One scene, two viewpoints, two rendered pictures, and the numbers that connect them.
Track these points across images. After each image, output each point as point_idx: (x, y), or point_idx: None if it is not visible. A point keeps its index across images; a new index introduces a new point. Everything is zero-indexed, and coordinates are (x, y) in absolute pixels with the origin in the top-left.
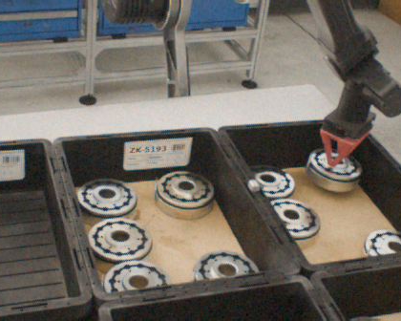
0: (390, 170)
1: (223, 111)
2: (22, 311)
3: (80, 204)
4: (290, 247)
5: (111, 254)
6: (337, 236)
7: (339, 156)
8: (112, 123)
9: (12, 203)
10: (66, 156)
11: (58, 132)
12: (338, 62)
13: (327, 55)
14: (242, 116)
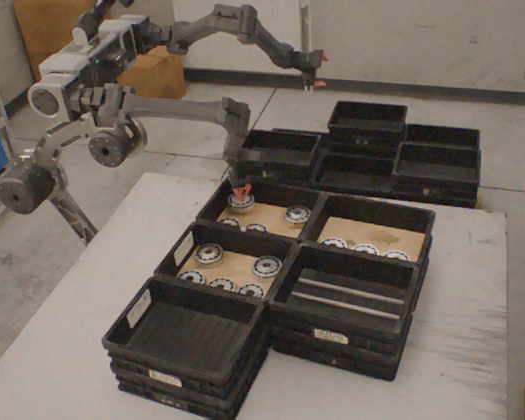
0: (266, 186)
1: (132, 215)
2: (253, 324)
3: None
4: (284, 238)
5: None
6: (271, 225)
7: (245, 195)
8: (98, 262)
9: (156, 315)
10: None
11: (83, 286)
12: (237, 158)
13: (227, 158)
14: (143, 211)
